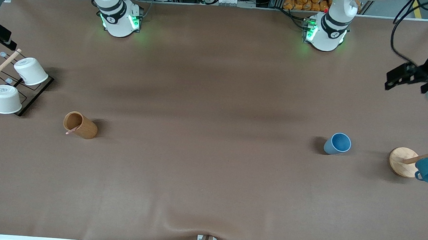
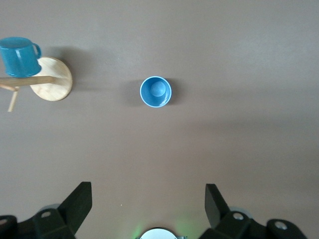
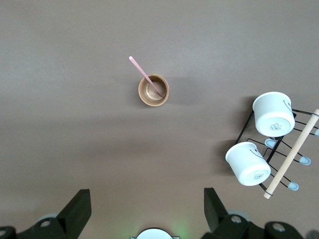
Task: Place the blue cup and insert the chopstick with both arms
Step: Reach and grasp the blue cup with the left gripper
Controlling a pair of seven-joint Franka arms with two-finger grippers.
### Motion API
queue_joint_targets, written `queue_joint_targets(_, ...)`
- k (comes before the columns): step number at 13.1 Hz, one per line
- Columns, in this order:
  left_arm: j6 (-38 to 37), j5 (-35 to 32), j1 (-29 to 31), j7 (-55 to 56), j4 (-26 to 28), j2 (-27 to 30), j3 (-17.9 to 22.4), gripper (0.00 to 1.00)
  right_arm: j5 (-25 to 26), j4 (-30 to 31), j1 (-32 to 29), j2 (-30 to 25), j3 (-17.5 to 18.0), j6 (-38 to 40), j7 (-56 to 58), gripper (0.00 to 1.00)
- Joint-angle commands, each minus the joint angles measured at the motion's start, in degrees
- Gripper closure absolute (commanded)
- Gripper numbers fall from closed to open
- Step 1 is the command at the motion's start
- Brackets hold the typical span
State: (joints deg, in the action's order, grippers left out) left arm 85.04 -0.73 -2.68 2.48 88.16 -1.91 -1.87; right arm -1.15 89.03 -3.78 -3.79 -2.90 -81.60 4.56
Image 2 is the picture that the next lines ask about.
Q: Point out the wooden mug tree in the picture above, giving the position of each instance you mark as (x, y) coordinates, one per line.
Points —
(54, 84)

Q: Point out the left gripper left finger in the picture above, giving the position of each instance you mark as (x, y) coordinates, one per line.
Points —
(72, 211)

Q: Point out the blue plastic cup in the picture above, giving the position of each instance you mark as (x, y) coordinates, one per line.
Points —
(149, 99)

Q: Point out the teal enamel mug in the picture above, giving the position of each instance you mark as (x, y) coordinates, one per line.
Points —
(20, 59)

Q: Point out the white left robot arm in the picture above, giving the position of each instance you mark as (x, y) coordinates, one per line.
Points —
(159, 235)

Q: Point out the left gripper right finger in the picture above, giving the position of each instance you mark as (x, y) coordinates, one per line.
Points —
(219, 209)

